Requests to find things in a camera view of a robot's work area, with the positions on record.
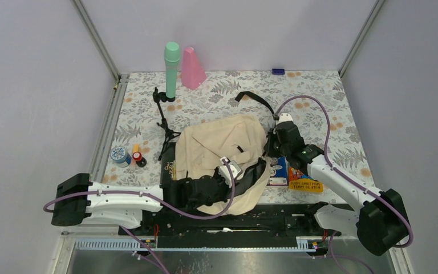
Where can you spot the yellow treehouse paperback book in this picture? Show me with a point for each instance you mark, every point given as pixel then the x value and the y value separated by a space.
pixel 301 182

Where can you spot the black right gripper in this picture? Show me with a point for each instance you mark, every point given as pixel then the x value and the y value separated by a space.
pixel 268 147

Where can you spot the small blue block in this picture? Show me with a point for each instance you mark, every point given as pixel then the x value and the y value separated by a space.
pixel 278 71

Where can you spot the beige canvas backpack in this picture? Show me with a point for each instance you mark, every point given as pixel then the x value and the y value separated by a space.
pixel 241 139

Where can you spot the blue comic paperback book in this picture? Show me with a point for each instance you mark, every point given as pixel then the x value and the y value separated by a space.
pixel 278 172

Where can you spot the black moon paperback book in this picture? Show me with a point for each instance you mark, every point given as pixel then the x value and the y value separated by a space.
pixel 168 164

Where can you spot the black mini tripod stand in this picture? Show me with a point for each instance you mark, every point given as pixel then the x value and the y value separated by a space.
pixel 158 98

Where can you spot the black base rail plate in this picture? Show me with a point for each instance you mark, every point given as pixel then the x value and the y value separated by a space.
pixel 265 226

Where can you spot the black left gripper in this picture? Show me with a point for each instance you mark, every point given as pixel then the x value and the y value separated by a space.
pixel 227 188

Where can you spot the pink plastic cone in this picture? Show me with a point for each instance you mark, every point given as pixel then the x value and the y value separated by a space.
pixel 192 75

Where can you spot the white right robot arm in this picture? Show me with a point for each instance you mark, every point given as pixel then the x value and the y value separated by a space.
pixel 377 218

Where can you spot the mint green microphone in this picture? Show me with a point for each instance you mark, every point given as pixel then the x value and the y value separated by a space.
pixel 172 55

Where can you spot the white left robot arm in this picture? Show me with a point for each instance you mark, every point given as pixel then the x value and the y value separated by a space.
pixel 80 200

